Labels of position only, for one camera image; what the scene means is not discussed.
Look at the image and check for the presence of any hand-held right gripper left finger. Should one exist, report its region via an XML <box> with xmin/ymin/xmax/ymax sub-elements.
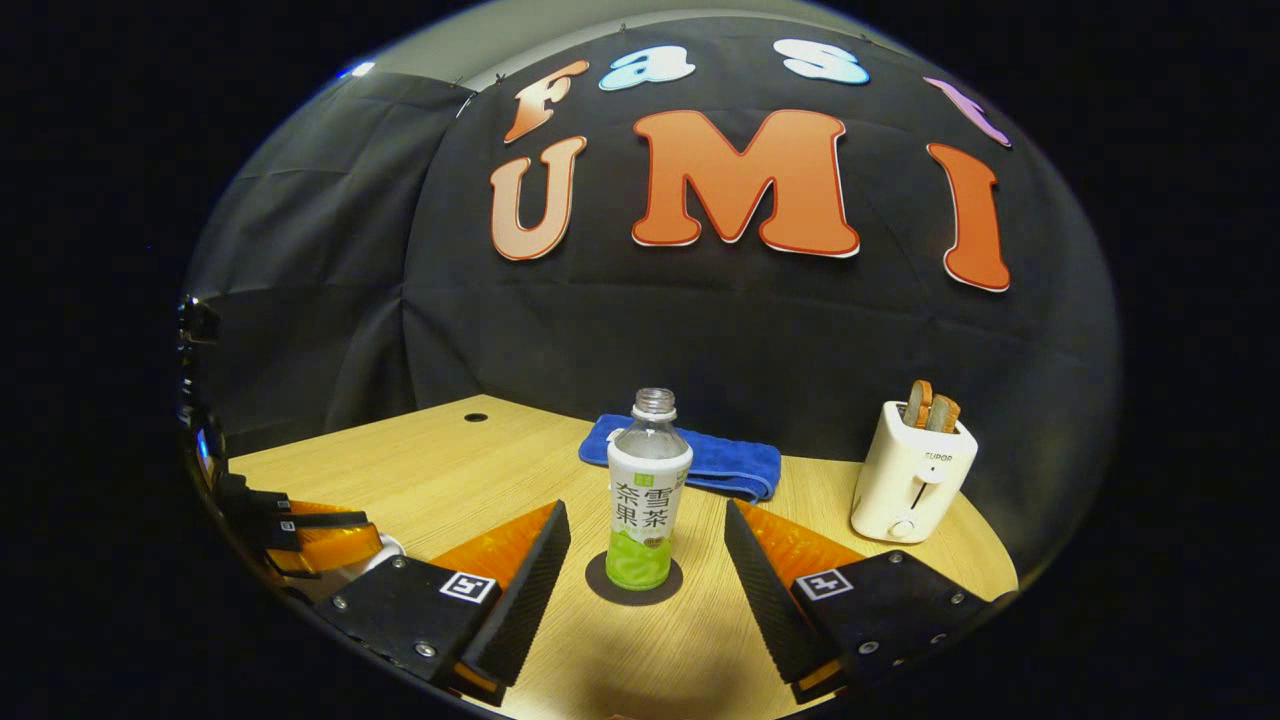
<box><xmin>318</xmin><ymin>500</ymin><xmax>572</xmax><ymax>706</ymax></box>

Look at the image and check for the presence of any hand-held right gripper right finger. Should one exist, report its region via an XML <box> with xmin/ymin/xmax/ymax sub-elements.
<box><xmin>724</xmin><ymin>498</ymin><xmax>1001</xmax><ymax>704</ymax></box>

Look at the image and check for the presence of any dark round coaster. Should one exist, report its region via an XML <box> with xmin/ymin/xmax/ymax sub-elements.
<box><xmin>585</xmin><ymin>550</ymin><xmax>685</xmax><ymax>608</ymax></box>

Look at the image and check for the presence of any clear water bottle green label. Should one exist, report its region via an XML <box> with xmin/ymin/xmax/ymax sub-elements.
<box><xmin>606</xmin><ymin>388</ymin><xmax>695</xmax><ymax>592</ymax></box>

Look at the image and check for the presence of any blue folded towel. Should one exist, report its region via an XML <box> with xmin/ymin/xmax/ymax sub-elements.
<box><xmin>579</xmin><ymin>413</ymin><xmax>784</xmax><ymax>503</ymax></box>

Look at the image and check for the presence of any white toaster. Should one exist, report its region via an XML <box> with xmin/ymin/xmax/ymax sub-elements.
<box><xmin>851</xmin><ymin>401</ymin><xmax>980</xmax><ymax>544</ymax></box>

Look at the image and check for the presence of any black backdrop cloth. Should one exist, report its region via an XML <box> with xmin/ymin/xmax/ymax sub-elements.
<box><xmin>185</xmin><ymin>15</ymin><xmax>1119</xmax><ymax>581</ymax></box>

